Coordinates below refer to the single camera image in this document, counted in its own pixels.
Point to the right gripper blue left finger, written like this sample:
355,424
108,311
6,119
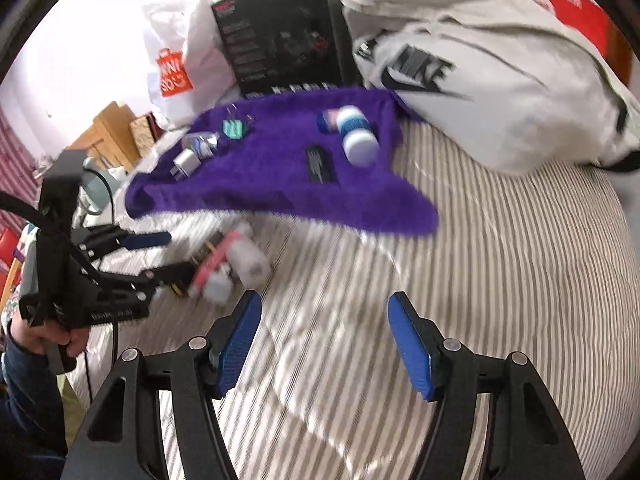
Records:
230,340

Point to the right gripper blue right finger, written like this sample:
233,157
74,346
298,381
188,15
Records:
417,340

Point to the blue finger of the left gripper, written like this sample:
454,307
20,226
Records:
166,275
135,241

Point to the black gold small bottle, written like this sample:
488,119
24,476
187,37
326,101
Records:
181,287

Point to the pink highlighter pen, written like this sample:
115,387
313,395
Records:
214,259

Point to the small white cap adapter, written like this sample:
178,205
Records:
218,288

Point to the white cylinder roll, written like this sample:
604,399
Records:
248,261

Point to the white charger plug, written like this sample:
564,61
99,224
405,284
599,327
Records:
185,164

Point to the clear candy bottle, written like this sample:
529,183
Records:
202,144

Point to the teal binder clip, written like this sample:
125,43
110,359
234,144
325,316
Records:
234,126

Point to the black case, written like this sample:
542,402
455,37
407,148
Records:
319,165

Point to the blue white tube bottle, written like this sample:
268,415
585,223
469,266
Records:
359,143

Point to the pink blue round case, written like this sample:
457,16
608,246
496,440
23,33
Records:
327,121

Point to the person left hand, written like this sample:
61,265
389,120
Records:
37,338

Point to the light blue kettle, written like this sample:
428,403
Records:
97,187

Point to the wooden furniture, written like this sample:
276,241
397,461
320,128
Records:
109,140

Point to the brown notebook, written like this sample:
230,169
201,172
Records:
146,132

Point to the striped bed quilt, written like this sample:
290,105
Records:
543,264

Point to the white Miniso shopping bag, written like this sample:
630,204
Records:
188,72

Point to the purple towel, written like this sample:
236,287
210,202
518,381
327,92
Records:
267,170

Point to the black headset box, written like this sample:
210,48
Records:
279,46

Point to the grey Nike bag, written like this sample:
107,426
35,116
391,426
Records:
506,80

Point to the red paper bag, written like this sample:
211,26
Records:
555,2

